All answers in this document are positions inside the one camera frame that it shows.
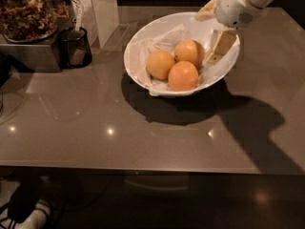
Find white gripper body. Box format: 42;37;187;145
215;0;262;29

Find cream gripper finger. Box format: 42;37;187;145
194;0;217;22
206;30;236;65

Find orange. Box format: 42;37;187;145
168;61;198;92
173;40;206;67
146;50;175;80

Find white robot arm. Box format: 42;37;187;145
195;0;274;64

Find white bowl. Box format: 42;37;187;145
124;12;240;97

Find white paper liner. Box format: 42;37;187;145
124;21;240;97

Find white pillar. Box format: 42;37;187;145
74;0;119;49

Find clear plastic utensil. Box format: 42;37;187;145
68;0;83;40

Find black mesh cup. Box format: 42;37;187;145
58;28;92;68

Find steel box stand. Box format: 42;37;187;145
0;18;73;73

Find glass jar of granola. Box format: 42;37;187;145
0;0;57;43

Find black cables under table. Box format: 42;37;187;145
0;172;55;229

